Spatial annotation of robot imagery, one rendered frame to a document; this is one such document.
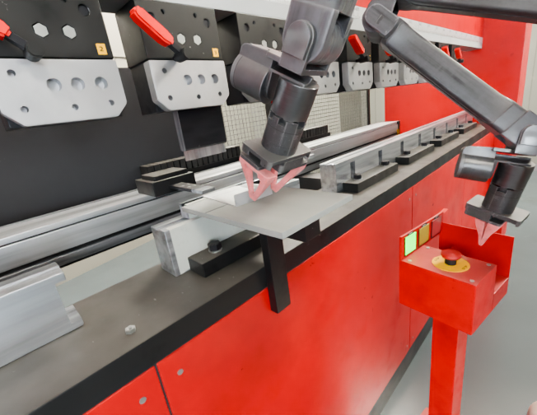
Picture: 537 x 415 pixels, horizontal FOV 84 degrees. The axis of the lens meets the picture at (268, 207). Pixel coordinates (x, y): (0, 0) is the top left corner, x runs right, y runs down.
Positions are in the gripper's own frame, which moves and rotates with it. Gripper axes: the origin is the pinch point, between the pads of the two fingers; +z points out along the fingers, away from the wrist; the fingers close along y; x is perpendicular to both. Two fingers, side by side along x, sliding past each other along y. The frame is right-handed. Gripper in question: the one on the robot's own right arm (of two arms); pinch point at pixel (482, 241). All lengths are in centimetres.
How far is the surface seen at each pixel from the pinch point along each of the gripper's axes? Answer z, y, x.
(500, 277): 8.7, -5.7, -2.8
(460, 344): 25.1, -5.9, 6.7
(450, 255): -0.3, 1.9, 11.5
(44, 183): -5, 85, 76
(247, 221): -17, 18, 52
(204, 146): -22, 40, 48
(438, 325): 21.9, -0.4, 8.8
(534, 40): -37, 104, -395
